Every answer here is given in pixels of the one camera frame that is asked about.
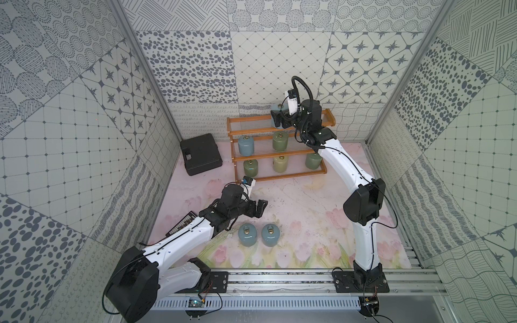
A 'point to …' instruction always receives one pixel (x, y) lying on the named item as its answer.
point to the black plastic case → (200, 154)
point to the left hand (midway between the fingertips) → (263, 201)
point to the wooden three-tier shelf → (260, 151)
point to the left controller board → (195, 302)
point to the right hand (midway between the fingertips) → (282, 109)
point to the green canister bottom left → (250, 167)
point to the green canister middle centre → (280, 140)
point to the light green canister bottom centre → (280, 164)
